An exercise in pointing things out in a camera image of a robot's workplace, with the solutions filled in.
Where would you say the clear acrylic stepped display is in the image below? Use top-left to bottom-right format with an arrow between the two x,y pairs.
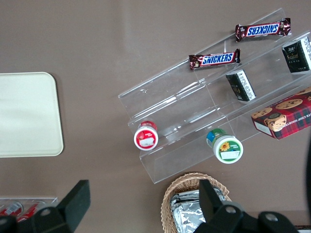
118,8 -> 311,185

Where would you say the small black box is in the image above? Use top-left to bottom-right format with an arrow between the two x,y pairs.
281,36 -> 311,74
225,68 -> 257,105

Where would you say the light tan wicker basket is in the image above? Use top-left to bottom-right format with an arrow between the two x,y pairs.
160,172 -> 230,233

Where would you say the clear acrylic bottle rack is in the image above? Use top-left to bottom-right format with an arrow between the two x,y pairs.
0,196 -> 59,223

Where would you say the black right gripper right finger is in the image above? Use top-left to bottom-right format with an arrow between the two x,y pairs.
196,179 -> 246,233

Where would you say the red tartan cookie box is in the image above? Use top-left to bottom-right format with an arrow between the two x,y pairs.
250,86 -> 311,140

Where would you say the beige plastic serving tray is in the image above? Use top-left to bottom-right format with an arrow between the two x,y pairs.
0,71 -> 65,158

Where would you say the red Coca-Cola bottle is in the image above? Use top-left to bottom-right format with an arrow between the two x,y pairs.
0,201 -> 24,217
16,202 -> 47,223

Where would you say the green lid snack cup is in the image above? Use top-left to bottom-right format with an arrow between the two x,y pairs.
206,128 -> 244,165

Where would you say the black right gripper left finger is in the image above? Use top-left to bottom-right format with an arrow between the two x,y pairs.
17,179 -> 91,233

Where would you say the red lid snack cup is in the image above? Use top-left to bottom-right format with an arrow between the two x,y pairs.
133,120 -> 159,152

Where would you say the Snickers chocolate bar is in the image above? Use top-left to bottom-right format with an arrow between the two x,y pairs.
189,48 -> 242,71
234,17 -> 292,43

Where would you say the aluminium foil container stack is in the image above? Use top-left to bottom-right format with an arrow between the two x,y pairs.
169,189 -> 232,233

